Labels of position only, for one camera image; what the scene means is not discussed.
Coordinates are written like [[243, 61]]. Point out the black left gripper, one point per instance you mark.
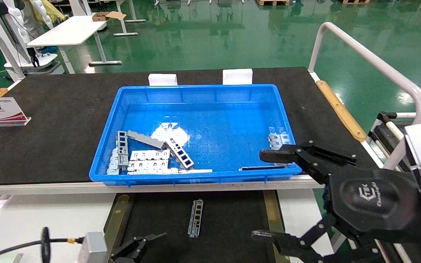
[[125, 260]]

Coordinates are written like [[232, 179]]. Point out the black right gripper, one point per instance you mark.
[[373, 201]]

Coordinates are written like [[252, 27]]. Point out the grey slotted metal channel part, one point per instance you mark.
[[196, 219]]

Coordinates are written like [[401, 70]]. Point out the grey clip-edged metal part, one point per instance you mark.
[[278, 138]]

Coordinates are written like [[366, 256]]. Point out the white flat notched metal part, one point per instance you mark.
[[149, 155], [148, 165]]

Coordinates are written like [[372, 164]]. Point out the grey ladder-shaped metal part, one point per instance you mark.
[[122, 146]]

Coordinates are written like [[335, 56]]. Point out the plain grey metal bar part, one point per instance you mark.
[[144, 138]]

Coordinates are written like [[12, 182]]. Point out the brass-coloured metal strip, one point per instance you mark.
[[273, 212], [117, 219]]

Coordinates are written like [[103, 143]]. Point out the dark thin metal strip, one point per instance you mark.
[[258, 168]]

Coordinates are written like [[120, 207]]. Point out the long thin white metal strip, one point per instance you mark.
[[196, 170]]

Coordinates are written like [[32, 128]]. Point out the long wooden edge strip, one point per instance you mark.
[[342, 111]]

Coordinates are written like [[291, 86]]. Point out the blue plastic bin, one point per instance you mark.
[[214, 117]]

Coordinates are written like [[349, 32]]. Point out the white foam block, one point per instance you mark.
[[163, 79], [237, 76]]

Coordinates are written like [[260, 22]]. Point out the black table mat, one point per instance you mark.
[[68, 120]]

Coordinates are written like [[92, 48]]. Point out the white tubular handrail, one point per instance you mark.
[[378, 64]]

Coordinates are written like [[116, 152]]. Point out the wooden pallet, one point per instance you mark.
[[356, 1], [272, 2]]

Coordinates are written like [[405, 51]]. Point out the white background table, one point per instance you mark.
[[71, 31]]

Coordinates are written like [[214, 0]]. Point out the open cardboard box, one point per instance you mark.
[[104, 16]]

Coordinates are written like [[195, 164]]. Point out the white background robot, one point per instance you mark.
[[20, 34]]

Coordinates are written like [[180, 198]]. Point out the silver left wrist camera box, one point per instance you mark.
[[93, 248]]

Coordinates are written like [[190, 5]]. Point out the grey stacked bracket metal part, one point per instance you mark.
[[113, 162]]

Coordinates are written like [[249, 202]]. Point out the black cart frame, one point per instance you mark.
[[380, 133]]

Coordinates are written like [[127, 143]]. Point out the white background table frame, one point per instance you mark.
[[125, 34]]

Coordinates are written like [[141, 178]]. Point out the white curved rail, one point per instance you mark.
[[4, 47]]

